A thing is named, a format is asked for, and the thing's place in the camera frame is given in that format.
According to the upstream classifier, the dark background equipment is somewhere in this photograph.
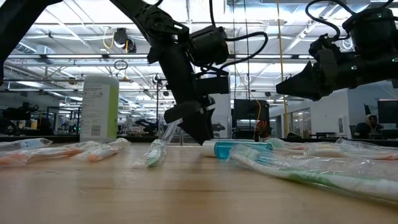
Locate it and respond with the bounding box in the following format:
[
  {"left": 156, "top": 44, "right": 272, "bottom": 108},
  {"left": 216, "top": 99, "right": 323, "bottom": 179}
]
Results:
[{"left": 0, "top": 101, "right": 40, "bottom": 135}]

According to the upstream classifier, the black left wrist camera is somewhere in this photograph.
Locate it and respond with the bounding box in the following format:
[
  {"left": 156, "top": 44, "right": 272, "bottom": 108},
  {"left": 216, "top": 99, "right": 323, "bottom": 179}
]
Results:
[{"left": 196, "top": 75, "right": 231, "bottom": 96}]

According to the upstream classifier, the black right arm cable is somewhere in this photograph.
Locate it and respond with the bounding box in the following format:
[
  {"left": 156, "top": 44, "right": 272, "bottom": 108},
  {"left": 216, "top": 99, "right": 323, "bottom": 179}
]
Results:
[{"left": 304, "top": 0, "right": 357, "bottom": 41}]

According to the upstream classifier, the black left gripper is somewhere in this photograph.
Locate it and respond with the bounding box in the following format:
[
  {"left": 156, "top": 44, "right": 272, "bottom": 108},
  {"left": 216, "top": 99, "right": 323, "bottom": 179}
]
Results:
[{"left": 158, "top": 54, "right": 216, "bottom": 146}]

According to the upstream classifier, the black aluminium table frame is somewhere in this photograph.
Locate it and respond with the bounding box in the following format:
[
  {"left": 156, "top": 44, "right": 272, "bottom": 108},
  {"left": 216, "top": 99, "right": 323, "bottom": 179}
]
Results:
[{"left": 0, "top": 134, "right": 398, "bottom": 147}]

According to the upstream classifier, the person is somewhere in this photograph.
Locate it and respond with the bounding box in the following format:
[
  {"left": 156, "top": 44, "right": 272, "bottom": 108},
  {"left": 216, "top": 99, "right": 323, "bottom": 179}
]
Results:
[{"left": 354, "top": 113, "right": 385, "bottom": 140}]

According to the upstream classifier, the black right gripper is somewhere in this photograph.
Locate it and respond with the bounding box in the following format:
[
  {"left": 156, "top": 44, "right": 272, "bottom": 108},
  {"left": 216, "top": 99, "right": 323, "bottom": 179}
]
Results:
[{"left": 275, "top": 49, "right": 357, "bottom": 102}]

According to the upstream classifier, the black monitor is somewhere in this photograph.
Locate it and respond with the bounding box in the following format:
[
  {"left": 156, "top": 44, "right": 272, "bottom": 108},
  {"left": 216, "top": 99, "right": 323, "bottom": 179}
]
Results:
[{"left": 377, "top": 99, "right": 398, "bottom": 125}]

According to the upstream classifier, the green toothbrush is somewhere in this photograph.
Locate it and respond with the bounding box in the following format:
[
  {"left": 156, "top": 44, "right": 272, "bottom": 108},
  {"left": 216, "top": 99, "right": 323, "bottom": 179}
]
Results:
[
  {"left": 226, "top": 143, "right": 398, "bottom": 203},
  {"left": 132, "top": 119, "right": 183, "bottom": 169}
]

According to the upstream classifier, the small blue mouthwash bottle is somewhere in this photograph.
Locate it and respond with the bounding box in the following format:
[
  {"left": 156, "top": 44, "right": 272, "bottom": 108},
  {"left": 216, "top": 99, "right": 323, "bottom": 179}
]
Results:
[{"left": 201, "top": 139, "right": 274, "bottom": 160}]

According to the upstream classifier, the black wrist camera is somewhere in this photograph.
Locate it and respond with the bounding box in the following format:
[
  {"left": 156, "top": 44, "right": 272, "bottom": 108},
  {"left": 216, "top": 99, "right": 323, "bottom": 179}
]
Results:
[
  {"left": 308, "top": 33, "right": 340, "bottom": 58},
  {"left": 196, "top": 75, "right": 231, "bottom": 96}
]

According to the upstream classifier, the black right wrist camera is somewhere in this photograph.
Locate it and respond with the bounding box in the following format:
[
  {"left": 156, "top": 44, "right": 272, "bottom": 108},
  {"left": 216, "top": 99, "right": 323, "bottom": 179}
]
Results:
[{"left": 308, "top": 33, "right": 340, "bottom": 58}]

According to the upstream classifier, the black ceiling cable reel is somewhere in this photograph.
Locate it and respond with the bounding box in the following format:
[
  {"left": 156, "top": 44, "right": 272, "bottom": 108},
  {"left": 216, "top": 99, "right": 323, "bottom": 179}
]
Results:
[{"left": 112, "top": 27, "right": 137, "bottom": 54}]

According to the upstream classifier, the black equipment cabinet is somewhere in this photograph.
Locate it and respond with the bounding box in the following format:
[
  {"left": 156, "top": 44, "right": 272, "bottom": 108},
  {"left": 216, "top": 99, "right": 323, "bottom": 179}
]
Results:
[{"left": 233, "top": 98, "right": 271, "bottom": 140}]

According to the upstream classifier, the white green wipes canister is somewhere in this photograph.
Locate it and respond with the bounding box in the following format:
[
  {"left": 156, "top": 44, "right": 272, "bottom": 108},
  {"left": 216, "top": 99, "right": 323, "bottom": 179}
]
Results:
[{"left": 79, "top": 75, "right": 120, "bottom": 144}]

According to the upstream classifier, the blue toothbrush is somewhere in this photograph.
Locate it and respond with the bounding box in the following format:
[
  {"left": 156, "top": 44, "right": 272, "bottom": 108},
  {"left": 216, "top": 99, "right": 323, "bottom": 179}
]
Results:
[{"left": 0, "top": 138, "right": 53, "bottom": 152}]

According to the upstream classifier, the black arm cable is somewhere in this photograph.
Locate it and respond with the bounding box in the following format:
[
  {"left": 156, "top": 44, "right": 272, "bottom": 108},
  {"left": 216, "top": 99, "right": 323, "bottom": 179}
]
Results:
[
  {"left": 304, "top": 0, "right": 357, "bottom": 41},
  {"left": 208, "top": 0, "right": 269, "bottom": 72}
]

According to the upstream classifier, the yellow hanging cable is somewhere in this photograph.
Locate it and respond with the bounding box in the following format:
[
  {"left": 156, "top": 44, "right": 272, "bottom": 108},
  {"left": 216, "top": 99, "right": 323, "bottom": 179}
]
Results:
[{"left": 275, "top": 0, "right": 290, "bottom": 138}]

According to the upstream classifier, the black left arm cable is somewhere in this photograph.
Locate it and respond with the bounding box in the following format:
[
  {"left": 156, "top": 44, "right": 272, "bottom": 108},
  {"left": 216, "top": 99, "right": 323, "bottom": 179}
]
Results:
[{"left": 208, "top": 0, "right": 269, "bottom": 72}]

